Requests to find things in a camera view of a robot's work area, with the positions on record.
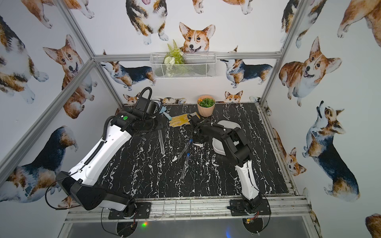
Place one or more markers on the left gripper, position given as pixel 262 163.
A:
pixel 159 125

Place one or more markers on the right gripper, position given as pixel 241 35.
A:
pixel 194 139

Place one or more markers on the test tube blue cap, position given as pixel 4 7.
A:
pixel 161 141
pixel 185 167
pixel 185 149

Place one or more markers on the white rectangular tray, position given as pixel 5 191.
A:
pixel 217 143

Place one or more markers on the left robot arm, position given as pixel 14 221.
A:
pixel 80 183

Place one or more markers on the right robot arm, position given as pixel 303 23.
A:
pixel 229 141

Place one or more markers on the teal small trowel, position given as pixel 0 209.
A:
pixel 163 112

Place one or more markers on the peach plant pot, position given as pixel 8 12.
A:
pixel 205 105

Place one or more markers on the yellow work glove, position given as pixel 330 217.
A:
pixel 182 120

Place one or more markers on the green fern plant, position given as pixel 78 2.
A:
pixel 173 57

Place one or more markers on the white wire basket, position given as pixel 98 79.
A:
pixel 197 65

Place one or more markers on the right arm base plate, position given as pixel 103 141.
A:
pixel 240 208

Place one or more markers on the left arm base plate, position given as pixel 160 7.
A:
pixel 139 210

